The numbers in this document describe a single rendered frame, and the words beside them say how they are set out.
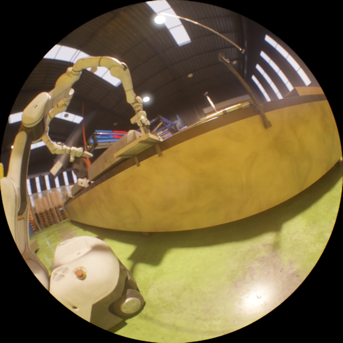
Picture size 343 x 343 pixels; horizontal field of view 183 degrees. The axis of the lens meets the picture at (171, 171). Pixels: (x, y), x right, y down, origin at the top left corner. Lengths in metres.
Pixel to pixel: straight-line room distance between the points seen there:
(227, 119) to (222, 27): 10.86
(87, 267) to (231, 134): 0.90
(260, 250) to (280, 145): 0.63
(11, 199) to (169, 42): 9.90
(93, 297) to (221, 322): 0.44
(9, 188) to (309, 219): 1.47
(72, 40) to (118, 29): 2.96
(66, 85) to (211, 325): 1.44
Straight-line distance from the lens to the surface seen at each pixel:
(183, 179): 0.69
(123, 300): 0.57
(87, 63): 0.90
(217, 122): 0.69
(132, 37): 9.35
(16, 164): 0.68
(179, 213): 0.80
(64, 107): 1.18
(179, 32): 9.82
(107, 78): 10.36
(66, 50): 9.90
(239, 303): 0.57
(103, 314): 0.56
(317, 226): 0.86
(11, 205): 0.61
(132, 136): 0.87
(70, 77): 1.01
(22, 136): 0.73
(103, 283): 0.45
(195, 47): 10.63
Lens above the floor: 0.56
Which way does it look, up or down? level
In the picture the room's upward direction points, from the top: 20 degrees counter-clockwise
